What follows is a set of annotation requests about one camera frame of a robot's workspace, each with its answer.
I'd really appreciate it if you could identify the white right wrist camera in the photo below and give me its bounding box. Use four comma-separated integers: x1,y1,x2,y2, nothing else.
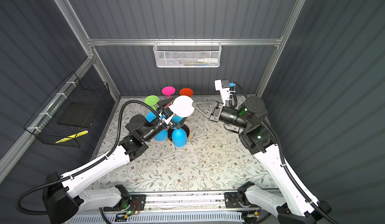
214,79,235,107

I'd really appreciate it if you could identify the white wire mesh basket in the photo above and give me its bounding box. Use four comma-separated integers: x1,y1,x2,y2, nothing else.
153,42,222,68

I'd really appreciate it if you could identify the lime green wine glass front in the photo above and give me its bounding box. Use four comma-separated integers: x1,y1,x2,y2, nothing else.
169,96,195,118

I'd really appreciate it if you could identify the magenta wine glass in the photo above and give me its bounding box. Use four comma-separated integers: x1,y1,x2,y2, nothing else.
161,86,176,99

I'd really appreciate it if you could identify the blue wine glass front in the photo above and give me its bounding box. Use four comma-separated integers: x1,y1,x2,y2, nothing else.
171,123,187,147

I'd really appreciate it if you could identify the lime green wine glass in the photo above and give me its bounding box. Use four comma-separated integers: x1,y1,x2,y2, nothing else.
169,96,195,118
144,95,159,110

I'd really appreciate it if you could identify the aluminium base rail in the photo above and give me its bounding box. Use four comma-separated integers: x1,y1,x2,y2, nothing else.
66,190,271,224

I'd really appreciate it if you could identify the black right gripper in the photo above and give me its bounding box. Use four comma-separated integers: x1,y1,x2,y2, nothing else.
192,102,248,131

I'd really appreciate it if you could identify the black wire mesh basket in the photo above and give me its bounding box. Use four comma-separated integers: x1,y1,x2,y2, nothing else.
24,73,111,147

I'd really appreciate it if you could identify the black pad in basket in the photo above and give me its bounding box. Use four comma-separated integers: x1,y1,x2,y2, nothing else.
57,102,100,129

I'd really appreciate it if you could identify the gold wine glass rack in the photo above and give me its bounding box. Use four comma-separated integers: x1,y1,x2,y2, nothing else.
168,115,189,144

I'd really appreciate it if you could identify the red wine glass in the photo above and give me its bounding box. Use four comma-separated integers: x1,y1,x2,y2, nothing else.
179,88,194,97

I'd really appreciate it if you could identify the yellow black striped item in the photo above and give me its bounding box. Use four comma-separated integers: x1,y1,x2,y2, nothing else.
55,130,88,144

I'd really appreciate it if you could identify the white marker in basket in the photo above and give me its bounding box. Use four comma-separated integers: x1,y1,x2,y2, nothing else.
197,58,219,64

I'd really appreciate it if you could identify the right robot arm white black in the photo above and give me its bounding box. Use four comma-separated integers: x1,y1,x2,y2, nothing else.
193,96,336,224

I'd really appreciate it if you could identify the blue wine glass left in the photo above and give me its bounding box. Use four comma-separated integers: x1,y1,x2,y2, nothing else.
145,112,168,141

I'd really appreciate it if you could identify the lime green wine glass back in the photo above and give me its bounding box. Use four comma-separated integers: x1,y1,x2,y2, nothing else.
144,95,159,110

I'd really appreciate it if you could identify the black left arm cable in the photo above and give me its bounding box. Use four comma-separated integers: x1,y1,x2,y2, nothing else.
15,100,163,216

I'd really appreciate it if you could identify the blue wine glass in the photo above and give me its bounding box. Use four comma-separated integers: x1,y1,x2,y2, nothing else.
145,112,168,141
171,123,187,147

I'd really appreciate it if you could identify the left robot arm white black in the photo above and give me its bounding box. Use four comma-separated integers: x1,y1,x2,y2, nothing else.
42,104,176,224

